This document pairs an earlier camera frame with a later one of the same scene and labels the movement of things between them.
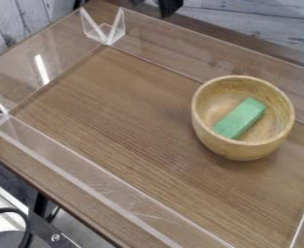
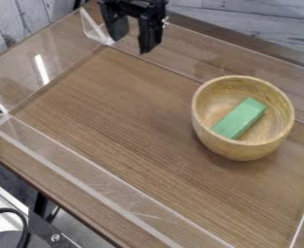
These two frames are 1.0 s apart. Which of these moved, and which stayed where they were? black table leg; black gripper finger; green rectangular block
Moved: black gripper finger
Stayed: black table leg; green rectangular block
